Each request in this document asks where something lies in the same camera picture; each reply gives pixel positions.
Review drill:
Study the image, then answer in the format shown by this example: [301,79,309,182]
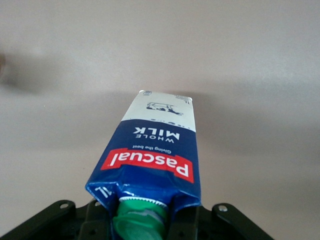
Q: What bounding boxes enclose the blue white milk carton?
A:
[84,89,202,240]

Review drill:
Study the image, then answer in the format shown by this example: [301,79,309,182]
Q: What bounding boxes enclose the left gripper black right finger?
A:
[166,206,201,240]

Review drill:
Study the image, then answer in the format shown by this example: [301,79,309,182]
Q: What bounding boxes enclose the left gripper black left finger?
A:
[76,199,114,240]

